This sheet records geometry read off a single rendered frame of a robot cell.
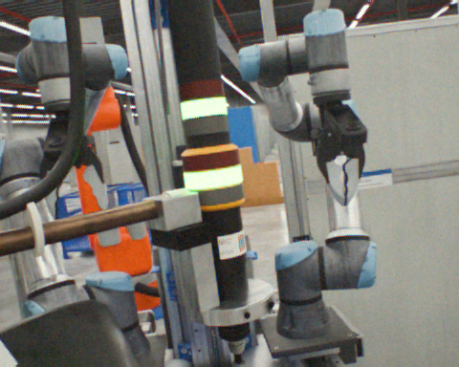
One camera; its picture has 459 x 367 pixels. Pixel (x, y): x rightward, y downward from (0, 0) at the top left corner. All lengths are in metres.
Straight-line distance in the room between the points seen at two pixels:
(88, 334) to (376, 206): 1.97
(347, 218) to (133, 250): 3.33
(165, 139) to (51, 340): 0.93
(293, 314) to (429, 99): 1.46
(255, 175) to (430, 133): 7.50
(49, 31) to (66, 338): 0.59
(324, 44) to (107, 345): 0.64
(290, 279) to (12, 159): 0.77
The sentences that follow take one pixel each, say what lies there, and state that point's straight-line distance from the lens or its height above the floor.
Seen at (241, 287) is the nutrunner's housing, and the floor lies 1.47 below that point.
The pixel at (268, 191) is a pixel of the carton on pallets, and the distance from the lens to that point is 9.72.
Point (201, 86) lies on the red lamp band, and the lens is 0.33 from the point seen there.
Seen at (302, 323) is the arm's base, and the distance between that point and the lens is 1.24.
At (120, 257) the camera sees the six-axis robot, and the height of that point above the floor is 0.59.
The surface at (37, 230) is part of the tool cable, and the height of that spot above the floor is 1.55.
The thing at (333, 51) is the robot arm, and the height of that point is 1.71.
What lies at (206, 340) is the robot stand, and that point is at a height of 1.02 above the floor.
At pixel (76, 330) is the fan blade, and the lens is 0.46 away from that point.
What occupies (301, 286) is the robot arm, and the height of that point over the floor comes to 1.17.
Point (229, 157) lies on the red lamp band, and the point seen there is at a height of 1.57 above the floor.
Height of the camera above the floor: 1.59
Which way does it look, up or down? 7 degrees down
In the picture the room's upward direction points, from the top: 8 degrees counter-clockwise
